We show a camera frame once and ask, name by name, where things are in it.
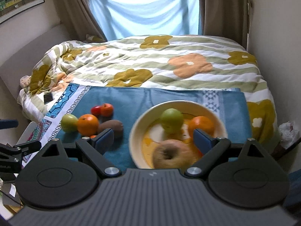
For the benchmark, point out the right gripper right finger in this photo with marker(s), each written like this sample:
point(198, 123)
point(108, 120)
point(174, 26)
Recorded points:
point(215, 152)

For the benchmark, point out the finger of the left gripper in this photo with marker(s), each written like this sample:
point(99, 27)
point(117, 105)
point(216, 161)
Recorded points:
point(8, 123)
point(28, 147)

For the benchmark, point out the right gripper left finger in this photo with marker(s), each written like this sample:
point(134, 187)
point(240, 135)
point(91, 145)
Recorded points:
point(91, 152)

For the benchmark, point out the large orange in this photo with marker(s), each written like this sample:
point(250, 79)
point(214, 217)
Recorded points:
point(87, 125)

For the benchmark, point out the brown kiwi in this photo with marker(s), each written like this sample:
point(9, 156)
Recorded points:
point(115, 125)

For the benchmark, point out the green apple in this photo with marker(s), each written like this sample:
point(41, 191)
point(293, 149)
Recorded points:
point(171, 120)
point(69, 123)

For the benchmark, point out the red cherry tomato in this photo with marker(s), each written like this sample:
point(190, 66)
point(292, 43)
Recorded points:
point(96, 111)

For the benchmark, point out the small mandarin orange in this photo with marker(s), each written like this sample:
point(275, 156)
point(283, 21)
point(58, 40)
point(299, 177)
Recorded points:
point(106, 110)

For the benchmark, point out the orange in bowl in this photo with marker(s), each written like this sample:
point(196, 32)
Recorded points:
point(203, 123)

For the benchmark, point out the blue patterned cloth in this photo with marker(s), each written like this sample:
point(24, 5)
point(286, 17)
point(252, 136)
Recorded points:
point(129, 103)

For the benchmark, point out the green apple in bowl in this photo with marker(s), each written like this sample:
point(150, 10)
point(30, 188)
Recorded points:
point(171, 120)

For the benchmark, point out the black smartphone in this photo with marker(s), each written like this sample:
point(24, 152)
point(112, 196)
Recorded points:
point(48, 97)

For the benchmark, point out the cream ceramic fruit bowl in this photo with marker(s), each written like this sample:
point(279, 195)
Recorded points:
point(147, 131)

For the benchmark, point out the grey bed headboard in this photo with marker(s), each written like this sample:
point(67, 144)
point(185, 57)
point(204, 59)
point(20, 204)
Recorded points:
point(23, 61)

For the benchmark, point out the white plastic bag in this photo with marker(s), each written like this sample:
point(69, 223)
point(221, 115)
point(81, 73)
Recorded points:
point(289, 134)

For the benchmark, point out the floral striped duvet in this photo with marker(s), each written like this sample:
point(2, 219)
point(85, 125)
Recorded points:
point(164, 61)

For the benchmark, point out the left brown curtain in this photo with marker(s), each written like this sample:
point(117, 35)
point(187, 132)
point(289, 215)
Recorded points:
point(78, 19)

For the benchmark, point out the brown curtain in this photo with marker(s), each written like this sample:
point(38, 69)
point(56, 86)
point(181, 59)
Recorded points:
point(225, 18)
point(78, 19)

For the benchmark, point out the right brown curtain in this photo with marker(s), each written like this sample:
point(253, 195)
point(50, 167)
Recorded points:
point(225, 18)

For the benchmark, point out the light blue window sheet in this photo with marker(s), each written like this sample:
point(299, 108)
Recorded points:
point(124, 18)

